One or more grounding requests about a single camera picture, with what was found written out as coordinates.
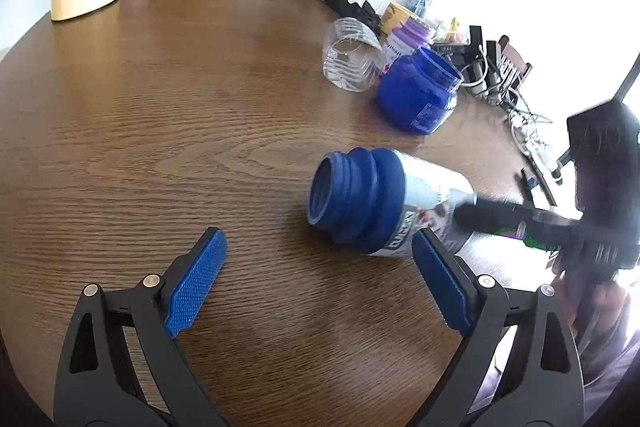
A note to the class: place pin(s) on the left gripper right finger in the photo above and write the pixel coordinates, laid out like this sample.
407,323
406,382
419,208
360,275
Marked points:
541,384

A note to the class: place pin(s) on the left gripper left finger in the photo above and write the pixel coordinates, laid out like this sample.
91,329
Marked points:
96,384

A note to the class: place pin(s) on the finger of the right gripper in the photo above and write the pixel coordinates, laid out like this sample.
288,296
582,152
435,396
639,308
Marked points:
507,219

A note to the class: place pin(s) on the small blue labelled bottle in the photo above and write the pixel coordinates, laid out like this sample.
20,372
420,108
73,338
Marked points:
375,200

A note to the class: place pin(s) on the clear ribbed plastic cup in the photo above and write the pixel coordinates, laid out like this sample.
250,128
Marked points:
349,55

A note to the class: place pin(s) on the person's right hand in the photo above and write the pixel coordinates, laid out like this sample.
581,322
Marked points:
591,310

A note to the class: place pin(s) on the black smartphone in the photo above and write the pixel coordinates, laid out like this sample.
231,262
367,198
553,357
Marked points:
535,193

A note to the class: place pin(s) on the wooden chair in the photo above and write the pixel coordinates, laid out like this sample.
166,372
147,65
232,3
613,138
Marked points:
513,69

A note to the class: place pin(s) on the wide blue jar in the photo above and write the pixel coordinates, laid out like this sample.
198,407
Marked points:
419,91

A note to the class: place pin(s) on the black charging devices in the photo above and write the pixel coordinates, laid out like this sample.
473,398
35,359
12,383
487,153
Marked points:
478,60

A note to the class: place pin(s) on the purple labelled bottle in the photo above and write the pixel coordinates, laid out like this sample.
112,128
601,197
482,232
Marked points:
404,39

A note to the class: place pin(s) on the yellow mug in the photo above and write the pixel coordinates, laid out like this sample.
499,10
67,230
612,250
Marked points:
394,15

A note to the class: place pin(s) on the black gloves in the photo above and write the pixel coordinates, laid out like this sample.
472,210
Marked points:
364,13

